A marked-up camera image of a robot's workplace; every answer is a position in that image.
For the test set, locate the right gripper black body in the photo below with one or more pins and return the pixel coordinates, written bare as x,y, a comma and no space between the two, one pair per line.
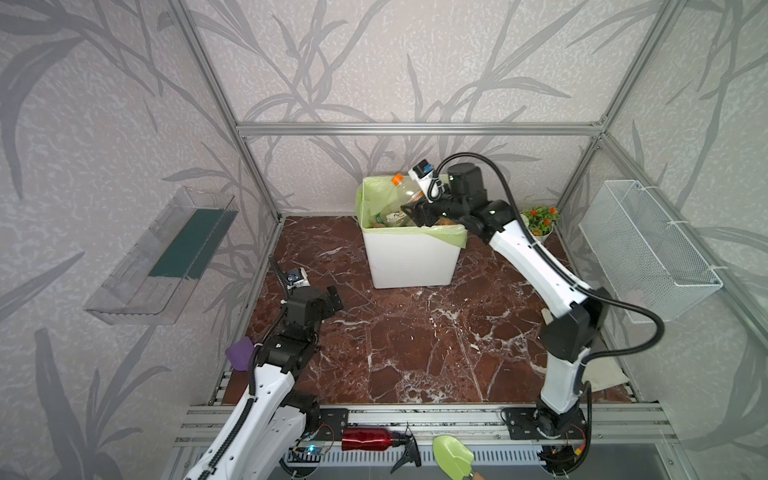
429,213

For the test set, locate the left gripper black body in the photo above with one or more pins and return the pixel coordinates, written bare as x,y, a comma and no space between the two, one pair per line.
330,298

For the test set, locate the small bottle orange label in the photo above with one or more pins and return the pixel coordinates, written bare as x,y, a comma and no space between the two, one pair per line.
406,191

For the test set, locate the bottle white label green band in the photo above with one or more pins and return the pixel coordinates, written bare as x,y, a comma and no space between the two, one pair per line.
392,219

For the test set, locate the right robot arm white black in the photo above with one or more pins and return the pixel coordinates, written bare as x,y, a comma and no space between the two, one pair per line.
578,310

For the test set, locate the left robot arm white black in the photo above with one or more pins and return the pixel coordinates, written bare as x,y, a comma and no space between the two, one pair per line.
271,416

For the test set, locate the white bin with green liner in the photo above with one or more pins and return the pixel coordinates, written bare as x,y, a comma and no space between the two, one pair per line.
408,256

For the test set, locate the potted flower white pot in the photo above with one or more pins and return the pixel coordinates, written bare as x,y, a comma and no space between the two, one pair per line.
540,221

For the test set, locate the purple pink brush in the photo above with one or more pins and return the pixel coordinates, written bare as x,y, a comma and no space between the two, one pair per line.
239,354

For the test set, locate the red spray bottle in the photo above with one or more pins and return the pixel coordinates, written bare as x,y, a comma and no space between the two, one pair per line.
373,439

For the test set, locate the green circuit board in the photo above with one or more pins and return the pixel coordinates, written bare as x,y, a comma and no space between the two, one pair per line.
311,453

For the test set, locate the green plastic trowel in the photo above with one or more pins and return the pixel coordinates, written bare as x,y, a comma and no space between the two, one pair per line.
454,458

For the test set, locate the white grey work glove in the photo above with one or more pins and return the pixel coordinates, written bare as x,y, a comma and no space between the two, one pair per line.
604,373

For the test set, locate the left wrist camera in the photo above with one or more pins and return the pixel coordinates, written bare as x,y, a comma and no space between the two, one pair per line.
296,278

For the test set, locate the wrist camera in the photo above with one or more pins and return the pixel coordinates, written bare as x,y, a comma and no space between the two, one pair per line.
296,278
424,174

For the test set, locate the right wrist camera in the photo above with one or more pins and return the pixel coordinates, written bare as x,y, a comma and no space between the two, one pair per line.
424,174

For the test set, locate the clear acrylic wall shelf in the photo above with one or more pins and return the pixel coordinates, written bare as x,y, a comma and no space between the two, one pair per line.
155,280

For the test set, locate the white wire mesh basket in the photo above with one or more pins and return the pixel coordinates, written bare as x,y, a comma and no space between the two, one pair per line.
647,259

